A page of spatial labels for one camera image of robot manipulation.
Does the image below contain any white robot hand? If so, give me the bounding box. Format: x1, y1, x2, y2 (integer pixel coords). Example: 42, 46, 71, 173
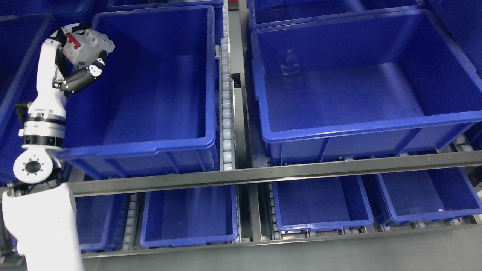
28, 23, 108, 121

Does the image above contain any grey red circuit breaker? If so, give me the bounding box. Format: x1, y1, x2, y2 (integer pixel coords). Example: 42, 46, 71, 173
62, 29, 115, 68

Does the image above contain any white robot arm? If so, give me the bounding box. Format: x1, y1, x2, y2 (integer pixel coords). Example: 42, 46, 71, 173
2, 23, 115, 271

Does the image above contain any blue bin far left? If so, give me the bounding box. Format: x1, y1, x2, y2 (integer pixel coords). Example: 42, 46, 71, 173
0, 14, 55, 187

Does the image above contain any large blue bin left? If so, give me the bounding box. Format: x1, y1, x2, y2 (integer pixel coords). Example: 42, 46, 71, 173
55, 5, 219, 180

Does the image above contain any large blue bin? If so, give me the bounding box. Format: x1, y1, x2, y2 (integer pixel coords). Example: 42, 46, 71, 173
251, 10, 481, 166
55, 5, 219, 180

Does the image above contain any white roller track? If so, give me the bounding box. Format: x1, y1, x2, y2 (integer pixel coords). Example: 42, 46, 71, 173
217, 0, 236, 171

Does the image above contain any lower blue bin left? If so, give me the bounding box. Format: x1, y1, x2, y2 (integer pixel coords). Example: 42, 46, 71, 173
75, 194, 130, 253

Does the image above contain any blue bin top right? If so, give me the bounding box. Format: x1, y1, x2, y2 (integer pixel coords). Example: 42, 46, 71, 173
247, 0, 425, 30

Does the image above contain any lower blue bin centre-left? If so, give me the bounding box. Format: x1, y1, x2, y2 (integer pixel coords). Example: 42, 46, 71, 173
139, 185, 239, 248

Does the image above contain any lower blue bin centre-right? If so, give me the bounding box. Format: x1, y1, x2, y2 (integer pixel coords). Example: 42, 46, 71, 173
272, 175, 375, 232

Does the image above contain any large blue bin right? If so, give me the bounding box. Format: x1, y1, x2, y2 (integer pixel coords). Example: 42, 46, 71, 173
251, 10, 481, 166

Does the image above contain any lower blue bin right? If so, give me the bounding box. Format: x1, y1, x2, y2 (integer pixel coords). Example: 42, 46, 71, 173
374, 168, 481, 226

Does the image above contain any grey metal shelf rail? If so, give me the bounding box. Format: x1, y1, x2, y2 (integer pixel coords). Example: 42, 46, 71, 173
69, 151, 482, 197

